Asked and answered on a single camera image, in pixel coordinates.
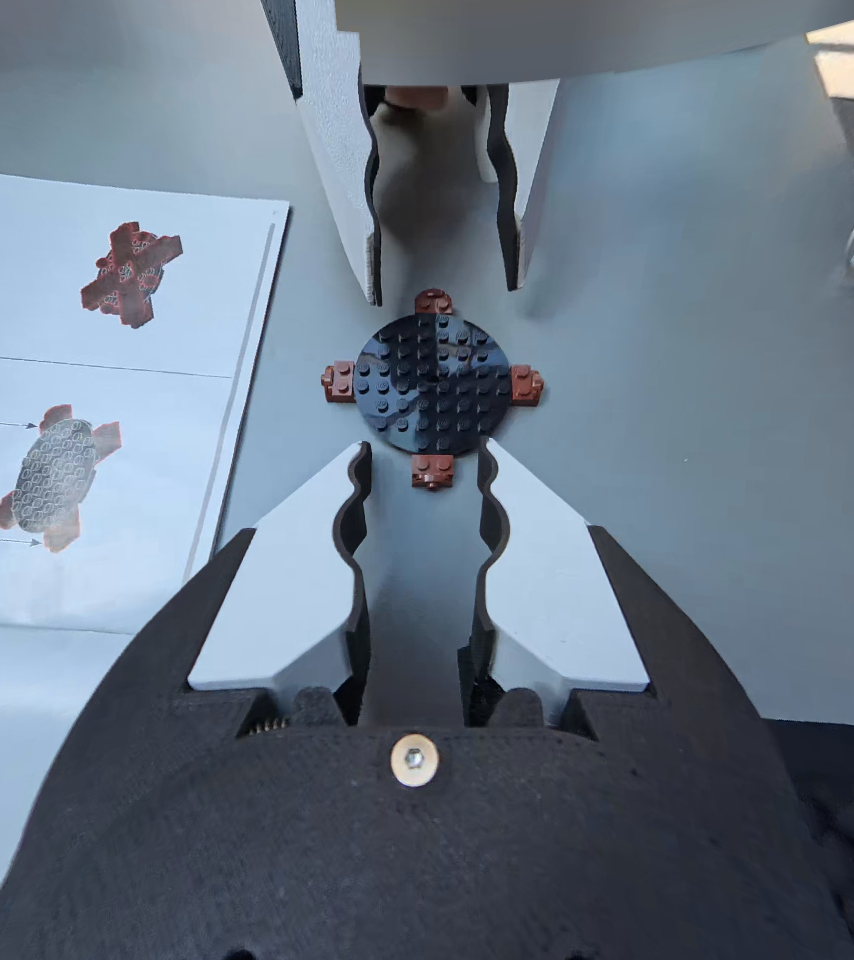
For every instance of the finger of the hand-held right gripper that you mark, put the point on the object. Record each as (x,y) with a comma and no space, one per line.
(532,165)
(337,150)

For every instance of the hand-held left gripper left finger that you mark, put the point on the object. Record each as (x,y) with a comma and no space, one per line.
(277,600)

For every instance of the round black toy brick plate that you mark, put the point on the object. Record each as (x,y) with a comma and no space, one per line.
(434,382)

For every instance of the grey desk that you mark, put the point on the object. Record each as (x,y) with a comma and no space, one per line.
(697,487)

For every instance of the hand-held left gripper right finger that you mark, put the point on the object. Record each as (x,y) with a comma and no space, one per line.
(562,600)

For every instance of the white instruction booklet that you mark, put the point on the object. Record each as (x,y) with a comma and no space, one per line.
(134,337)

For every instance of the person's dark trousers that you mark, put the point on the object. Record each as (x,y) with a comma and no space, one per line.
(847,825)

